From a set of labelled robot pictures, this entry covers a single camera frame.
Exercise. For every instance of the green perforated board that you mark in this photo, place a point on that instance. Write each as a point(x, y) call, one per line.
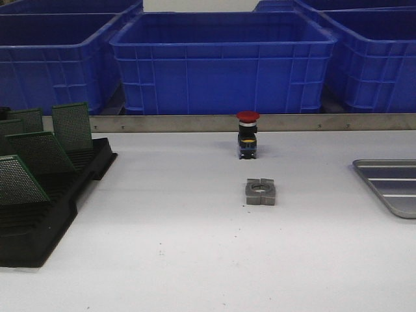
point(41, 152)
point(18, 185)

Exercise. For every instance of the rear right green board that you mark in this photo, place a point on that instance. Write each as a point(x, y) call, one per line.
point(71, 126)

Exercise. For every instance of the rear left green board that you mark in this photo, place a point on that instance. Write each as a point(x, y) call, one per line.
point(32, 119)

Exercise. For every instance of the silver metal tray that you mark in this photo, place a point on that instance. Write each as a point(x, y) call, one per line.
point(392, 181)

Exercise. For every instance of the black slotted board rack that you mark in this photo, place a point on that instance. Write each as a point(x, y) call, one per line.
point(31, 231)

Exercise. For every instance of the left edge green board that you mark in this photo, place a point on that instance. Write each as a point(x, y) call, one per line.
point(10, 127)

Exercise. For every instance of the red emergency stop button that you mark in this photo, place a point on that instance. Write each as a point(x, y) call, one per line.
point(246, 136)

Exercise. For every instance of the grey square metal block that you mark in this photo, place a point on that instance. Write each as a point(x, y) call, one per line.
point(260, 192)

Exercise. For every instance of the centre blue plastic crate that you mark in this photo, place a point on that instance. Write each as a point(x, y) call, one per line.
point(222, 63)

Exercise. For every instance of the blue plastic crate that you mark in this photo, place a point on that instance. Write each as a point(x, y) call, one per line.
point(54, 59)
point(222, 63)
point(372, 68)

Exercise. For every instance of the far centre blue crate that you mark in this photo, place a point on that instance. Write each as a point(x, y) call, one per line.
point(278, 6)

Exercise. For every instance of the left blue plastic crate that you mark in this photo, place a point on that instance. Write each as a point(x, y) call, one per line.
point(54, 59)

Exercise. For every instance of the right blue plastic crate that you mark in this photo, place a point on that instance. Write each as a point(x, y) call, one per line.
point(372, 68)

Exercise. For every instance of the far right blue crate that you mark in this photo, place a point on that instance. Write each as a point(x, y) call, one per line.
point(334, 5)

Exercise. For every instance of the far left blue crate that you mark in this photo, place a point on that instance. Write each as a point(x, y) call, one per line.
point(72, 7)

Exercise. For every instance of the metal table edge rail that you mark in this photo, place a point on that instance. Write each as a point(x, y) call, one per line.
point(266, 123)

